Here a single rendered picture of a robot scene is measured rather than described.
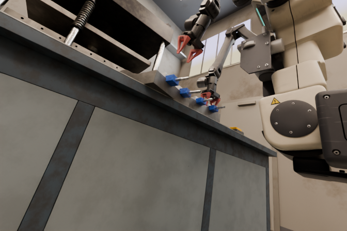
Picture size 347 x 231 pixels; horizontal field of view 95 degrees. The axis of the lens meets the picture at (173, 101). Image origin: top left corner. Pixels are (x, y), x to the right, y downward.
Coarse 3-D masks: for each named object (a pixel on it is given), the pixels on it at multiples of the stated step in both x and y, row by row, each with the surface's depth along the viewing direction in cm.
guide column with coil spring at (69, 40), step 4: (96, 0) 141; (88, 4) 135; (80, 16) 130; (84, 16) 131; (76, 20) 128; (76, 24) 126; (80, 24) 128; (72, 28) 125; (76, 28) 126; (72, 32) 123; (76, 32) 126; (68, 36) 122; (72, 36) 123; (76, 36) 127; (68, 40) 121; (72, 40) 123; (68, 44) 120
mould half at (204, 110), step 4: (192, 100) 83; (192, 104) 82; (196, 104) 84; (192, 108) 82; (196, 108) 84; (200, 108) 86; (204, 108) 88; (208, 108) 90; (200, 112) 85; (204, 112) 87; (208, 112) 89; (212, 112) 92; (216, 112) 94; (208, 116) 89; (212, 116) 91; (216, 116) 93; (216, 120) 93
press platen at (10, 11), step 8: (8, 8) 106; (16, 16) 108; (24, 16) 110; (32, 24) 112; (40, 24) 115; (48, 32) 117; (64, 40) 123; (80, 48) 129; (96, 56) 136; (112, 64) 144
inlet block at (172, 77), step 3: (165, 75) 63; (168, 75) 62; (171, 75) 61; (174, 75) 61; (168, 78) 62; (171, 78) 61; (174, 78) 61; (177, 78) 61; (180, 78) 60; (183, 78) 60; (186, 78) 59; (168, 81) 62; (171, 81) 61; (174, 81) 61; (177, 81) 63; (171, 84) 63; (174, 84) 63; (177, 84) 63
